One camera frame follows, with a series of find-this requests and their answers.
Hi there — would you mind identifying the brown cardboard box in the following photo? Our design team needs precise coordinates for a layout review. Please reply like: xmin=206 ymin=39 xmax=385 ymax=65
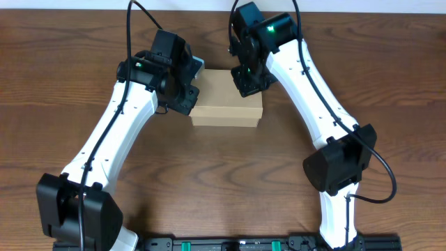
xmin=190 ymin=69 xmax=263 ymax=128

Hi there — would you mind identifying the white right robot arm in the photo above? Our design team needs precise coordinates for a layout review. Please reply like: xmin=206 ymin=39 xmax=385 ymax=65
xmin=229 ymin=2 xmax=377 ymax=250

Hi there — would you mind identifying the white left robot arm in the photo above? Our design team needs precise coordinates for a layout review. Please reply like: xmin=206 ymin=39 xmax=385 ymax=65
xmin=36 ymin=30 xmax=204 ymax=251

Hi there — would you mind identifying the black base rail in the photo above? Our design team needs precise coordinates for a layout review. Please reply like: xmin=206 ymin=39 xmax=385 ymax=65
xmin=52 ymin=232 xmax=403 ymax=251

